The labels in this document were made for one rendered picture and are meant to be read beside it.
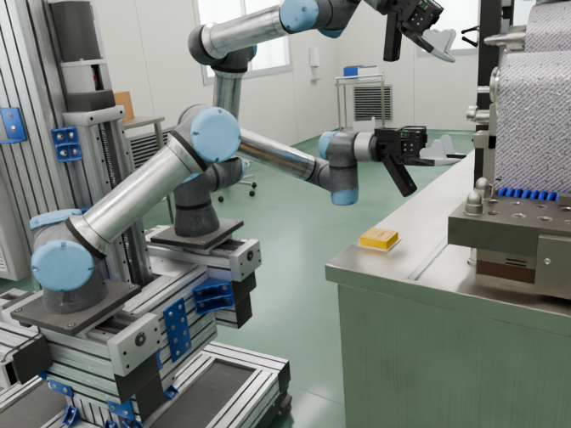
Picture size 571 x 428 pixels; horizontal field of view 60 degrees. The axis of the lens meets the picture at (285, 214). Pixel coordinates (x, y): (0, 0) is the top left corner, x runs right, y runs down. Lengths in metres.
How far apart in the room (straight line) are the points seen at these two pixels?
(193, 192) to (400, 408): 0.86
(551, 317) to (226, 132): 0.72
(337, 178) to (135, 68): 3.72
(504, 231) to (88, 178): 1.04
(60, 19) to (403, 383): 1.20
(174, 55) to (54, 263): 4.19
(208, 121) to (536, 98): 0.67
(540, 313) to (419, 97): 6.32
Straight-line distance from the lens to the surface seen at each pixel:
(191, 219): 1.60
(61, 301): 1.29
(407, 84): 7.24
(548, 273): 0.99
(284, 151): 1.34
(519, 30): 1.42
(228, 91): 1.57
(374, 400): 1.25
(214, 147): 1.09
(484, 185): 1.11
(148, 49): 4.96
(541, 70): 1.13
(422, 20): 1.20
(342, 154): 1.27
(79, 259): 1.10
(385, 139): 1.23
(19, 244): 1.70
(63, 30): 1.43
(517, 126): 1.15
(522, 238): 1.00
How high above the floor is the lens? 1.38
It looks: 19 degrees down
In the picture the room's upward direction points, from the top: 5 degrees counter-clockwise
